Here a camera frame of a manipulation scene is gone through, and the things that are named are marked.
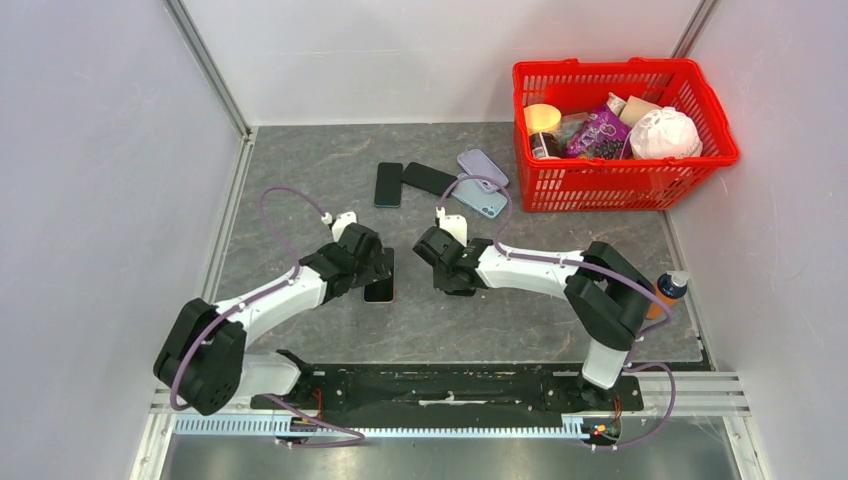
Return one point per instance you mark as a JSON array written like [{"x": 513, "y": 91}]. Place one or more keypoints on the purple snack bag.
[{"x": 602, "y": 135}]

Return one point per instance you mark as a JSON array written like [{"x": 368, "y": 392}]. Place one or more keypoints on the lilac phone case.
[{"x": 476, "y": 162}]

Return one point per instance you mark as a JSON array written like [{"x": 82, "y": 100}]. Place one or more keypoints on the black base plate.
[{"x": 453, "y": 395}]

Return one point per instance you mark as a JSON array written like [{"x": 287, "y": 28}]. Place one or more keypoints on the black phone teal edge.
[{"x": 388, "y": 185}]

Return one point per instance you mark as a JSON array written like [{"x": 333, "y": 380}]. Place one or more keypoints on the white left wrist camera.
[{"x": 341, "y": 222}]

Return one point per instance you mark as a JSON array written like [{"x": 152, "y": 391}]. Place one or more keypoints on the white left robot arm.
[{"x": 204, "y": 360}]

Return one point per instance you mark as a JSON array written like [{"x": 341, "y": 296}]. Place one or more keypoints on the orange pump bottle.
[{"x": 671, "y": 286}]

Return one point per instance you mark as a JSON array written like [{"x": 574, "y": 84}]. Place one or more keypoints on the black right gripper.
[{"x": 440, "y": 282}]

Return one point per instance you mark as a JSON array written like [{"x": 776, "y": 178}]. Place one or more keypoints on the red plastic basket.
[{"x": 580, "y": 184}]

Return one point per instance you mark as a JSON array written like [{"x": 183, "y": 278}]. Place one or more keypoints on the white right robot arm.
[{"x": 608, "y": 294}]

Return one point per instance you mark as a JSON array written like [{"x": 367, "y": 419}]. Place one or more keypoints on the white plastic bag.
[{"x": 665, "y": 133}]

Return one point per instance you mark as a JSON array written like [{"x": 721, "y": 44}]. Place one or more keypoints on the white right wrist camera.
[{"x": 456, "y": 226}]

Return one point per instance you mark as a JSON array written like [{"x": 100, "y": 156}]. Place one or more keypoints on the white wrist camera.
[
  {"x": 341, "y": 222},
  {"x": 456, "y": 226}
]

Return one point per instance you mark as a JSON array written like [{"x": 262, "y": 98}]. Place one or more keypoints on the black phone silver edge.
[{"x": 383, "y": 291}]

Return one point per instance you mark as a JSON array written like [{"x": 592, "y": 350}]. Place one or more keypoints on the light blue phone case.
[{"x": 487, "y": 203}]

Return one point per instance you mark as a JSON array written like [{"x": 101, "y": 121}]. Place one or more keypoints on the yellow lid jar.
[{"x": 542, "y": 122}]

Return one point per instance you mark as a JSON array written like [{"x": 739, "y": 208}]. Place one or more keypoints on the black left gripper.
[{"x": 376, "y": 267}]

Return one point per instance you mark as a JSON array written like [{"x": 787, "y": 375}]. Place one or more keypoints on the beige cardboard tube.
[{"x": 635, "y": 108}]

